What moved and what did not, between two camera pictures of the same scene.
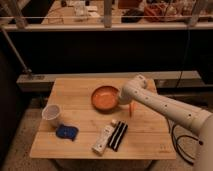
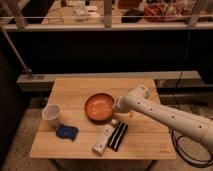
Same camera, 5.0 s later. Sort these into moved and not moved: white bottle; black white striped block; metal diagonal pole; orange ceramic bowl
Moved: orange ceramic bowl
Not moved: black white striped block; metal diagonal pole; white bottle
